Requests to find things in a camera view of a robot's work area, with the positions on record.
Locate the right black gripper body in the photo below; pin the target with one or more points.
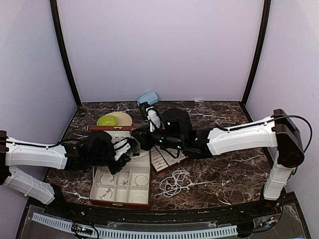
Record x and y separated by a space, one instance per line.
169 142

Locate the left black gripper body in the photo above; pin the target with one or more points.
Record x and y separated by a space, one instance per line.
98 161

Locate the small red jewelry tray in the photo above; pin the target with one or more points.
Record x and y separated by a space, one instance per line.
162 161

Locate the large red jewelry box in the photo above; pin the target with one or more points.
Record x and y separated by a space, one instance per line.
117 190

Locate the white bangle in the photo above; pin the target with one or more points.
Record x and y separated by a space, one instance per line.
140 199

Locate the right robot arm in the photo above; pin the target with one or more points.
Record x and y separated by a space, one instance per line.
276 131

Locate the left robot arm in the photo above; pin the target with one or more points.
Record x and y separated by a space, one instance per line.
14 153

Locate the green bowl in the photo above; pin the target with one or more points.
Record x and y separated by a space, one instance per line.
107 120

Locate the beige plate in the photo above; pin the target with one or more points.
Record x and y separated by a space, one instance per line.
123 119

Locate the light blue faceted cup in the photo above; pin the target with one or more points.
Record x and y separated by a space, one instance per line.
150 98

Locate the white cable duct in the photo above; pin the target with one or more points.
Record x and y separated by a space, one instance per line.
132 231

